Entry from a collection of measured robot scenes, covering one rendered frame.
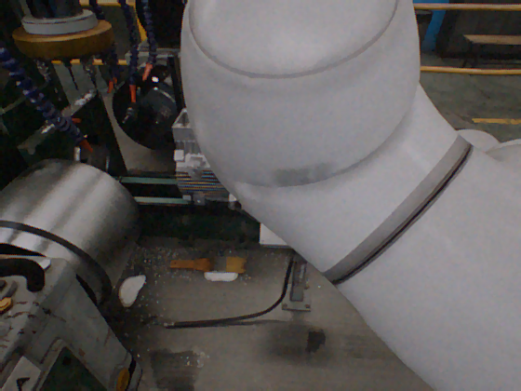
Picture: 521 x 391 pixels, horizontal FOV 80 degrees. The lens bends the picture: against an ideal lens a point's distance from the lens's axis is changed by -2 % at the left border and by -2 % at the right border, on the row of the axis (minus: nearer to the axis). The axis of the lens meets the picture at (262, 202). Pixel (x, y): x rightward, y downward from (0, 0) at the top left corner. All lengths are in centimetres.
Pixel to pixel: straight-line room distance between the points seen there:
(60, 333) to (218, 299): 40
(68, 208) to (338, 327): 59
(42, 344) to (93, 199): 24
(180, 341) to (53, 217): 38
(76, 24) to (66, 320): 53
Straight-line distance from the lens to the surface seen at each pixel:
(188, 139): 75
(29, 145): 81
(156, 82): 101
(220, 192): 77
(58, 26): 75
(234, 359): 73
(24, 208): 59
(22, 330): 44
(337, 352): 75
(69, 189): 61
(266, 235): 58
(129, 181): 101
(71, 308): 51
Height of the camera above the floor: 148
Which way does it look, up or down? 41 degrees down
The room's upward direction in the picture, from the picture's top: straight up
